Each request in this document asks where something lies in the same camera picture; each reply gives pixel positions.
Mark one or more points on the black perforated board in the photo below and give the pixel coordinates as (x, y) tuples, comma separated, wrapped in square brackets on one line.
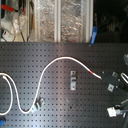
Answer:
[(43, 70)]

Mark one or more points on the red handled tool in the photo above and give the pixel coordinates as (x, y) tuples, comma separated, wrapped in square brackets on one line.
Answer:
[(11, 9)]

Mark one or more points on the metal cable clip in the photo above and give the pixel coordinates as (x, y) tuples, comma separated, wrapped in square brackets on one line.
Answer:
[(39, 103), (73, 80)]

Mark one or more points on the blue clamp handle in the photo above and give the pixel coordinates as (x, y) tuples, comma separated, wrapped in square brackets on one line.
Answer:
[(94, 34)]

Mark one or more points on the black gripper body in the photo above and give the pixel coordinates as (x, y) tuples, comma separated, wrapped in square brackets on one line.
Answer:
[(108, 78)]

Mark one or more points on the blue object bottom left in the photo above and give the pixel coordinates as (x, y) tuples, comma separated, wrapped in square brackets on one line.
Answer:
[(2, 121)]

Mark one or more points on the metal cable clip centre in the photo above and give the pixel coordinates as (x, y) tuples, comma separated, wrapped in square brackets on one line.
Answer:
[(73, 80)]

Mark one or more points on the metal cable clip lower left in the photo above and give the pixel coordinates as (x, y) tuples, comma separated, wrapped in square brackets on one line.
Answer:
[(39, 103)]

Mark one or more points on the grey connector lower right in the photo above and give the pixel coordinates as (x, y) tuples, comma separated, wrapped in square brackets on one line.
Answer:
[(113, 112)]

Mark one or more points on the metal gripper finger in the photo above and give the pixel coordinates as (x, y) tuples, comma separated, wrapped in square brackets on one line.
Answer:
[(110, 87)]

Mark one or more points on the aluminium frame post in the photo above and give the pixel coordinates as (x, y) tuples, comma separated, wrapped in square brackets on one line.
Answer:
[(57, 32)]

